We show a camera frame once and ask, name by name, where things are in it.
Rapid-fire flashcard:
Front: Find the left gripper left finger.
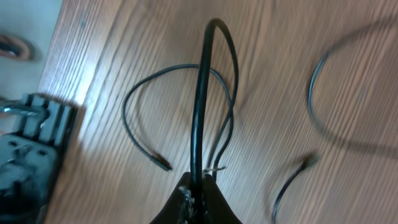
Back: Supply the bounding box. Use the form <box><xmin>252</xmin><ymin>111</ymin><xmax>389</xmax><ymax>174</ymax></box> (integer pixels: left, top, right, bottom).
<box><xmin>150</xmin><ymin>172</ymin><xmax>193</xmax><ymax>224</ymax></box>

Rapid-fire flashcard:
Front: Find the long black usb cable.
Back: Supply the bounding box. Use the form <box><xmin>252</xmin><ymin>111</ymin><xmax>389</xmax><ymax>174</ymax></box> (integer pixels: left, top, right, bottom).
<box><xmin>121</xmin><ymin>17</ymin><xmax>239</xmax><ymax>187</ymax></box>

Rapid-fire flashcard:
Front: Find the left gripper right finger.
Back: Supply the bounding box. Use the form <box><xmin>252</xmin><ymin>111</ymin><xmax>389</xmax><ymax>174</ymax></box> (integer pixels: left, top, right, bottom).
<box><xmin>202</xmin><ymin>174</ymin><xmax>242</xmax><ymax>224</ymax></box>

